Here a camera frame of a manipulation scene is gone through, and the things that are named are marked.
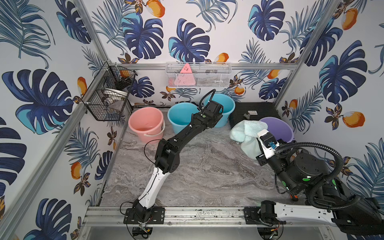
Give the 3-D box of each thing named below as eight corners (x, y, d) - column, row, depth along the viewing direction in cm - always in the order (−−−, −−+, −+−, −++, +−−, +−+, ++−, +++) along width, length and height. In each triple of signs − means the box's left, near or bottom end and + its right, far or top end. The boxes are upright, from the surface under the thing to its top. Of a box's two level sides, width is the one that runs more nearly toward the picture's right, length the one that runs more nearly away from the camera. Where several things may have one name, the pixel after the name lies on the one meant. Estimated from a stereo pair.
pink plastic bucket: (132, 148, 101) (123, 132, 87) (139, 123, 114) (132, 107, 101) (164, 148, 101) (159, 132, 87) (167, 123, 114) (164, 107, 101)
